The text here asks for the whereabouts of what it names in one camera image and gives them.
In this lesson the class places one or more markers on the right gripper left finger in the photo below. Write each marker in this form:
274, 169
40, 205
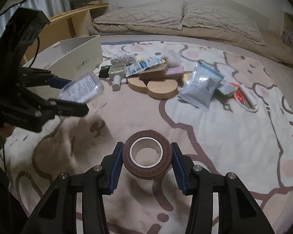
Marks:
112, 165

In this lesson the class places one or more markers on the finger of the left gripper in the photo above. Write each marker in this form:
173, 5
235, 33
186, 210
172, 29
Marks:
56, 82
67, 108

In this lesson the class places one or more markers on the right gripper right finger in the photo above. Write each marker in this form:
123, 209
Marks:
182, 166

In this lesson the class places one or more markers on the clear plastic packaged card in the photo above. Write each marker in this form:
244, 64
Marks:
83, 89

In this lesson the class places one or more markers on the brown bandage tape roll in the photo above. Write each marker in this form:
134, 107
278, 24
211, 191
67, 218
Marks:
147, 154

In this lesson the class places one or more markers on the white shoe box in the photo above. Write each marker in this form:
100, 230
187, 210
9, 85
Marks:
69, 59

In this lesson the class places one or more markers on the black binder clip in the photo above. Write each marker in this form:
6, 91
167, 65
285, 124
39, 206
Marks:
104, 72

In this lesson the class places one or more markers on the white cylinder bottle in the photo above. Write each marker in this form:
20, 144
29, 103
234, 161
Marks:
117, 79

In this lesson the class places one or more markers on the wooden bedside shelf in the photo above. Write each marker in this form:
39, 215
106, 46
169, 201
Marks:
65, 26

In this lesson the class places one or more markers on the beige plastic tray tool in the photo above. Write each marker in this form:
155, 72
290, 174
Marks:
118, 69

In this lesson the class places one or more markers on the white knitted cloth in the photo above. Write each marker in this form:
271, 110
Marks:
125, 58

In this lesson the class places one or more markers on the blue white pouch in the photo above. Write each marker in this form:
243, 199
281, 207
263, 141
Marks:
200, 86

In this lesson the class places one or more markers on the round wooden board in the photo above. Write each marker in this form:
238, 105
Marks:
156, 89

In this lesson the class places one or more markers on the blue white sachet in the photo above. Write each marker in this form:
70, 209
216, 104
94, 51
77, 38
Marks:
142, 65

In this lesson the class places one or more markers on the red white small packet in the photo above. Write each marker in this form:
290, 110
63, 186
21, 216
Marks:
237, 94

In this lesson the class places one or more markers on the pink sticky note block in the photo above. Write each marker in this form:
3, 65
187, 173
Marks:
175, 72

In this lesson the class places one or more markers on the rectangular wooden block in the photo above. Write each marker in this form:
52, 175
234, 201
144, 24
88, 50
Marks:
156, 72

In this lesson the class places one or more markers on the beige quilted duvet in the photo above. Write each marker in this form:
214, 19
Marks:
190, 19

